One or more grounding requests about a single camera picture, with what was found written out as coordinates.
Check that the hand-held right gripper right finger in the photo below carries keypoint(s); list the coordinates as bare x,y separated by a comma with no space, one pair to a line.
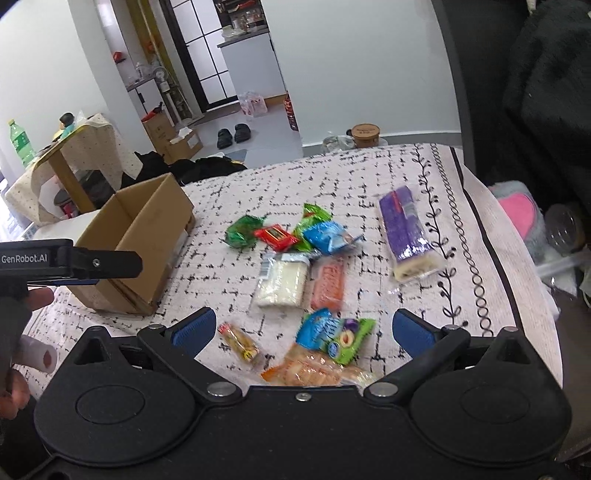
411,330

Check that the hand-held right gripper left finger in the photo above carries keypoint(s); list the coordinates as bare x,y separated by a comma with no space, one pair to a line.
196,326

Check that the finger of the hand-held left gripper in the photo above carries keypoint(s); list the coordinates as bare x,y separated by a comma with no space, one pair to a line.
108,265

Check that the small yellow snack packet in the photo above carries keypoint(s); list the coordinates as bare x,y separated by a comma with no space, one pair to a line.
240,346

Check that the blue and green plum packet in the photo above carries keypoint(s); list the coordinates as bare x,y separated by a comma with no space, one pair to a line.
334,337

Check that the orange snack packet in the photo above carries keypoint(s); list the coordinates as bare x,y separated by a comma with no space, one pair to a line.
328,288

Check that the long cake roll packet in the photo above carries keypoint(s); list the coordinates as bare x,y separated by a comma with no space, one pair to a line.
408,235

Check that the white cake packet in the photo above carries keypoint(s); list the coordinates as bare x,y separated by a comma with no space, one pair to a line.
282,284

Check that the blue snack packet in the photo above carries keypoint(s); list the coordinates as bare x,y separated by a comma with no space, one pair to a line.
330,237

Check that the person's left hand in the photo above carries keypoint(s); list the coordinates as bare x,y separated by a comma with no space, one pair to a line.
40,297

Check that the white bed sheet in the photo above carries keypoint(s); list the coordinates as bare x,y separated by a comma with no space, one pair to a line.
55,228

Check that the round dark stool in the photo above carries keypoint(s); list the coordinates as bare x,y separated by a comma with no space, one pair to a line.
64,203

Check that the wooden table leg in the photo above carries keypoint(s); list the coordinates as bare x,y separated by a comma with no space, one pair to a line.
69,180

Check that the white roll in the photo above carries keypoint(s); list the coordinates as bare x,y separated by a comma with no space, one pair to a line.
40,354

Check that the orange bread packet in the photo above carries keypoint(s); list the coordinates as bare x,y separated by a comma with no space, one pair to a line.
314,371

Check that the dark green snack packet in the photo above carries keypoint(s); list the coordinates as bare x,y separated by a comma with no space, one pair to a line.
242,230

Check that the black clothing pile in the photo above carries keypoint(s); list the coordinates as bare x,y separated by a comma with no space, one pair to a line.
147,164

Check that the green plastic bottle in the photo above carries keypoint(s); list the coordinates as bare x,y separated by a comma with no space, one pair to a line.
21,143

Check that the red snack packet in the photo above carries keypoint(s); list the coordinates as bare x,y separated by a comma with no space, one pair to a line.
275,237

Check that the dotted cream tablecloth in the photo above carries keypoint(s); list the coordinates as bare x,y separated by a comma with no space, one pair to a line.
92,143

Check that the black bag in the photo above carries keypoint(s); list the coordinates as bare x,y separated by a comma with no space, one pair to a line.
207,168

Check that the open cardboard box with tissue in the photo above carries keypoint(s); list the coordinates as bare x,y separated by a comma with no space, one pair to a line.
184,144

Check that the tall brown cardboard box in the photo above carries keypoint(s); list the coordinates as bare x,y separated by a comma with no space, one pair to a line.
157,129

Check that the light green snack packet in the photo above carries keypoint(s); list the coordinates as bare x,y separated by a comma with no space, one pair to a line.
313,216

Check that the pink fluffy item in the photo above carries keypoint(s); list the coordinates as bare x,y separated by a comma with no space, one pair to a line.
519,212

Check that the black slipper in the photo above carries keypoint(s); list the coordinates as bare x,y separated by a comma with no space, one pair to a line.
241,133
224,137

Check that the clear plastic cup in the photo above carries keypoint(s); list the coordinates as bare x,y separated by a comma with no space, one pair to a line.
565,226

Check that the white standing fan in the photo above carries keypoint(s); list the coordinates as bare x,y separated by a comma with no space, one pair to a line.
162,81

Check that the paper cup with lid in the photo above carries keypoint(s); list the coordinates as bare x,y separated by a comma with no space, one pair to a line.
367,134

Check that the clear plastic bag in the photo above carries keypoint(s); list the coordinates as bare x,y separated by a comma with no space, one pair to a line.
334,142

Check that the pack of water bottles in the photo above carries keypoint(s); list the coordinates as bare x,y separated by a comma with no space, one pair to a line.
251,102

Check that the black framed glass door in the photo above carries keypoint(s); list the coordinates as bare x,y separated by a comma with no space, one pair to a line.
194,46

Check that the white cabinet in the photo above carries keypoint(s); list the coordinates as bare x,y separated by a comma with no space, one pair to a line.
251,60

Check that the black hanging coat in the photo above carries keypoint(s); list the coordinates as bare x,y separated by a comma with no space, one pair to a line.
545,92

